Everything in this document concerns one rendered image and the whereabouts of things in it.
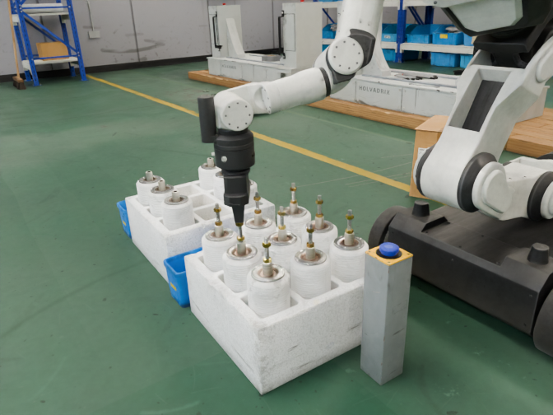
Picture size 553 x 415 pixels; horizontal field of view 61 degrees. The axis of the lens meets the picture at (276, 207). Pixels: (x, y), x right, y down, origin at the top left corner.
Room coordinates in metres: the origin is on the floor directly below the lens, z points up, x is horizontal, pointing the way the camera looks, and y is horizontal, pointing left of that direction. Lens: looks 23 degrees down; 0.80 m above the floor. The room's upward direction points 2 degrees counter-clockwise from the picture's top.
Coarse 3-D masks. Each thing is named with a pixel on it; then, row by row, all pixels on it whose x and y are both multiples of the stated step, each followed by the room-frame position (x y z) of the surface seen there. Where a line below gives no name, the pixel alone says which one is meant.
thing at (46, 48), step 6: (48, 42) 6.27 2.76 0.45; (54, 42) 6.22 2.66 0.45; (60, 42) 6.24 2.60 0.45; (42, 48) 6.09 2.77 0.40; (48, 48) 6.12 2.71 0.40; (54, 48) 6.16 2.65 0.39; (60, 48) 6.20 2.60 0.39; (66, 48) 6.25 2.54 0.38; (42, 54) 6.09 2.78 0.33; (48, 54) 6.11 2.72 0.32; (54, 54) 6.15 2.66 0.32; (60, 54) 6.19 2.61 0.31; (66, 54) 6.23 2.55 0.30
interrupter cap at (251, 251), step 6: (234, 246) 1.03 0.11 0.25; (246, 246) 1.03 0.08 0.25; (252, 246) 1.03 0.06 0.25; (228, 252) 1.01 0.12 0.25; (234, 252) 1.01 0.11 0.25; (246, 252) 1.01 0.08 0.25; (252, 252) 1.00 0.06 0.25; (234, 258) 0.97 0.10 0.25; (240, 258) 0.98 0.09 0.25; (246, 258) 0.97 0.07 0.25
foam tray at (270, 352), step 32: (192, 256) 1.13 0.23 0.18; (192, 288) 1.10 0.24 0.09; (224, 288) 0.96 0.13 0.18; (352, 288) 0.94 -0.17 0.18; (224, 320) 0.94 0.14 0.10; (256, 320) 0.83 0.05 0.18; (288, 320) 0.84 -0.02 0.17; (320, 320) 0.89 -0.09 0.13; (352, 320) 0.94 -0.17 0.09; (256, 352) 0.81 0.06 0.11; (288, 352) 0.84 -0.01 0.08; (320, 352) 0.89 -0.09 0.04; (256, 384) 0.82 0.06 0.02
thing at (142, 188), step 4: (140, 184) 1.52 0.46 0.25; (144, 184) 1.52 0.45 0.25; (148, 184) 1.52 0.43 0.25; (152, 184) 1.52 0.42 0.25; (156, 184) 1.52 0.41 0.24; (140, 188) 1.52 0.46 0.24; (144, 188) 1.51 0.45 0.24; (148, 188) 1.51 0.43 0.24; (140, 192) 1.52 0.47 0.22; (144, 192) 1.51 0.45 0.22; (140, 196) 1.52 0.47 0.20; (144, 196) 1.51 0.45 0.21; (140, 200) 1.53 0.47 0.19; (144, 200) 1.52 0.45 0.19; (148, 200) 1.51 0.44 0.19; (144, 204) 1.52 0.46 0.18; (148, 204) 1.51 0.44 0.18
